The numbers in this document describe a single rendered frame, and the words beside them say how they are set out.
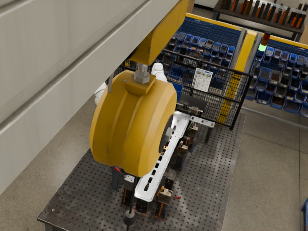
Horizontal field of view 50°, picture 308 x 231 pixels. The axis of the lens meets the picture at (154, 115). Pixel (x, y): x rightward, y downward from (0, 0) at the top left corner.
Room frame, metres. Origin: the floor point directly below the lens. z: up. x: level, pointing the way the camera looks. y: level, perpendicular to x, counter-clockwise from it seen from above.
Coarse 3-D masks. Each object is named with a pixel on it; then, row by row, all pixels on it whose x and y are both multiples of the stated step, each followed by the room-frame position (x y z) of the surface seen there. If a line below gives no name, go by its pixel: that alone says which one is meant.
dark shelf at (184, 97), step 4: (184, 96) 3.43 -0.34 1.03; (188, 96) 3.45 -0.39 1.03; (176, 100) 3.32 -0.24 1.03; (180, 100) 3.33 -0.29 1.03; (184, 100) 3.35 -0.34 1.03; (188, 100) 3.36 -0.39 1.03; (192, 100) 3.38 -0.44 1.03; (196, 100) 3.39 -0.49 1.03; (200, 100) 3.41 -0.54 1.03; (204, 100) 3.42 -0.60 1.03; (180, 104) 3.27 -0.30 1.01; (188, 104) 3.27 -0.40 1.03; (192, 104) 3.29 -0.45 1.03; (196, 104) 3.30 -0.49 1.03; (200, 104) 3.32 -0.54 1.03; (204, 104) 3.33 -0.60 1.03; (200, 108) 3.24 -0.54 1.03; (204, 108) 3.26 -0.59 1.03
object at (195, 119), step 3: (195, 117) 3.08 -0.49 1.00; (198, 117) 3.10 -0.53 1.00; (192, 120) 3.02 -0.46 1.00; (195, 120) 3.03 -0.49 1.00; (198, 120) 3.04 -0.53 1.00; (201, 120) 3.05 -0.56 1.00; (204, 120) 3.06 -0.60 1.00; (198, 123) 2.99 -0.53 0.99; (201, 123) 2.99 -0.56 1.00; (204, 123) 3.00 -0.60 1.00; (207, 123) 3.01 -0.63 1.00; (210, 123) 3.02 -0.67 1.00; (213, 123) 3.03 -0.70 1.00; (210, 126) 2.96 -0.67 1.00; (213, 126) 2.97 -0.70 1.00
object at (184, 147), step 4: (180, 148) 2.49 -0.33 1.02; (184, 148) 2.48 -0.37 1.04; (180, 152) 2.49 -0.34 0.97; (184, 152) 2.48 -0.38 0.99; (180, 156) 2.49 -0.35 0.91; (184, 156) 2.48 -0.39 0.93; (176, 160) 2.49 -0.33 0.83; (180, 160) 2.49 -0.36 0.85; (184, 160) 2.49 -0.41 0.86; (176, 164) 2.49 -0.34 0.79; (180, 164) 2.48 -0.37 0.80; (172, 168) 2.49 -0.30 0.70; (176, 168) 2.48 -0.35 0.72; (180, 168) 2.48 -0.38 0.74
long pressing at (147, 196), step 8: (176, 112) 3.12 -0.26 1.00; (176, 120) 2.97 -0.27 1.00; (184, 120) 3.00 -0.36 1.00; (176, 128) 2.83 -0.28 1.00; (184, 128) 2.85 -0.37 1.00; (176, 136) 2.70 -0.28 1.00; (176, 144) 2.58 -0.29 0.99; (168, 152) 2.43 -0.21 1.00; (168, 160) 2.32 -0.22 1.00; (160, 168) 2.19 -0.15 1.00; (144, 176) 2.05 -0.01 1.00; (152, 176) 2.07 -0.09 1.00; (160, 176) 2.09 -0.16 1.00; (144, 184) 1.96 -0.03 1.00; (152, 184) 1.98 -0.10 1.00; (136, 192) 1.85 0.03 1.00; (144, 192) 1.87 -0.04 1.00; (152, 192) 1.88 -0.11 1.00; (144, 200) 1.79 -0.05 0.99
